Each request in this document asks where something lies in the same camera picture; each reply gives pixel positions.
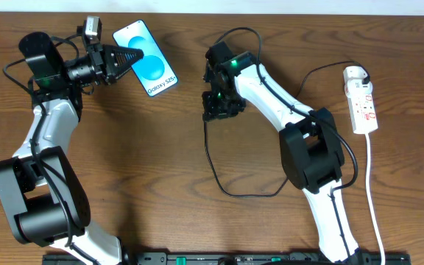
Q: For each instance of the white USB charger adapter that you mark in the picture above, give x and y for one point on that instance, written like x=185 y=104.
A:
x=357 y=82

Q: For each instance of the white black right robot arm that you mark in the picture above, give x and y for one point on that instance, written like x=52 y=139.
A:
x=311 y=150

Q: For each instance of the white power strip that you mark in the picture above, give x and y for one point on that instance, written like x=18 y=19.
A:
x=362 y=114

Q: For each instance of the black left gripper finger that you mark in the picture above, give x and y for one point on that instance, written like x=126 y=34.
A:
x=113 y=75
x=118 y=57

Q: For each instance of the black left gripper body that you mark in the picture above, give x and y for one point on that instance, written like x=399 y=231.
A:
x=99 y=64

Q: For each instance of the blue Galaxy smartphone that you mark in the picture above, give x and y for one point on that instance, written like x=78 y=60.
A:
x=153 y=71

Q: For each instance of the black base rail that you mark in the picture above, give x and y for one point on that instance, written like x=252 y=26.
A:
x=161 y=258

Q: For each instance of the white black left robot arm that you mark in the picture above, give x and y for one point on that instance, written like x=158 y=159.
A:
x=43 y=199

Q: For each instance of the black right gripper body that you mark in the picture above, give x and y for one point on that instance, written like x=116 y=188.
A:
x=207 y=108

